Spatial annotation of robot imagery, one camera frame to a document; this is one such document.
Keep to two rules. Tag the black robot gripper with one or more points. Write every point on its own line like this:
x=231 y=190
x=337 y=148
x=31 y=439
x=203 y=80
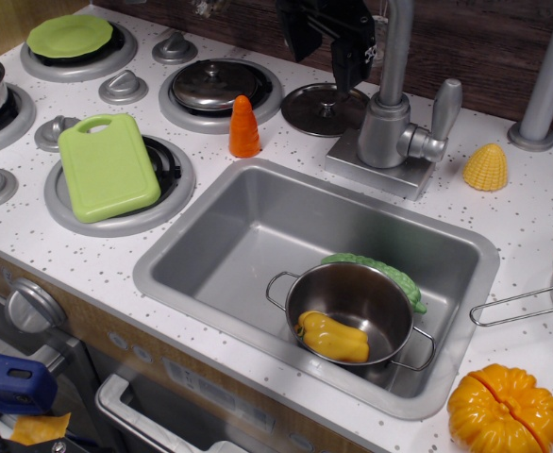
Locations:
x=349 y=27

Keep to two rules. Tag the silver toy faucet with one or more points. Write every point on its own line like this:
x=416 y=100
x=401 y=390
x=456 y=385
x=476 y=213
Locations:
x=390 y=152

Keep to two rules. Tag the flat steel lid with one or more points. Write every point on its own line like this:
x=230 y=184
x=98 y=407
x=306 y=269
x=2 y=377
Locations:
x=321 y=110

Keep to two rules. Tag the steel pot lid on burner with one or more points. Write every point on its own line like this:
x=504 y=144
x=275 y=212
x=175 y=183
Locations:
x=211 y=85

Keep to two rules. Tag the orange toy carrot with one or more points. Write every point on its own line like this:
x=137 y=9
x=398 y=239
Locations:
x=244 y=137

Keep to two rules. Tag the grey stove knob back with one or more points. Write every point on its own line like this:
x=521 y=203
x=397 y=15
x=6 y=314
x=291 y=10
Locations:
x=174 y=50

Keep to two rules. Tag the grey toy sink basin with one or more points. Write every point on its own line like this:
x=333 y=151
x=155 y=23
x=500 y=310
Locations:
x=264 y=244

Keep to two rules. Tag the yellow toy corn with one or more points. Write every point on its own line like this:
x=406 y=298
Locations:
x=487 y=169

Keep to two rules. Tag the grey stove knob middle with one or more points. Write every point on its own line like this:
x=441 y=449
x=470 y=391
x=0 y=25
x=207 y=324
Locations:
x=122 y=89

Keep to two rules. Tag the grey vertical pole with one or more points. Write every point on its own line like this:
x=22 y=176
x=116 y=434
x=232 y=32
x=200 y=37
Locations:
x=533 y=132

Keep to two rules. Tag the steel pot in sink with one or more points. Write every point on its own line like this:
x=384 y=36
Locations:
x=357 y=296

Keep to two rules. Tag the green plastic cutting board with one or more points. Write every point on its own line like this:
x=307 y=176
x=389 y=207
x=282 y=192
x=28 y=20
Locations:
x=107 y=168

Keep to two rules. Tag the green plastic plate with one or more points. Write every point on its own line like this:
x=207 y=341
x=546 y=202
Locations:
x=69 y=36

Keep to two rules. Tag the green toy vegetable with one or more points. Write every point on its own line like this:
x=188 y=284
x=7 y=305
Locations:
x=408 y=286

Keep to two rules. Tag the yellow toy bell pepper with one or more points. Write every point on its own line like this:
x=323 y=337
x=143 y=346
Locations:
x=332 y=339

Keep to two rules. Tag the grey stove knob left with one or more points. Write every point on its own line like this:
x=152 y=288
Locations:
x=47 y=135

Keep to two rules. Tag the grey oven dial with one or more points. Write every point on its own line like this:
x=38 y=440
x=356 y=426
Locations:
x=31 y=309

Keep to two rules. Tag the orange toy pumpkin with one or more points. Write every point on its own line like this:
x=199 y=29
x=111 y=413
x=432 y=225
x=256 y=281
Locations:
x=501 y=409

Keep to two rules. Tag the blue clamp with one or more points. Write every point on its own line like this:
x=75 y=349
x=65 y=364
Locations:
x=26 y=387

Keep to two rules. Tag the grey oven door handle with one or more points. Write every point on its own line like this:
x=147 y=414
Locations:
x=108 y=401

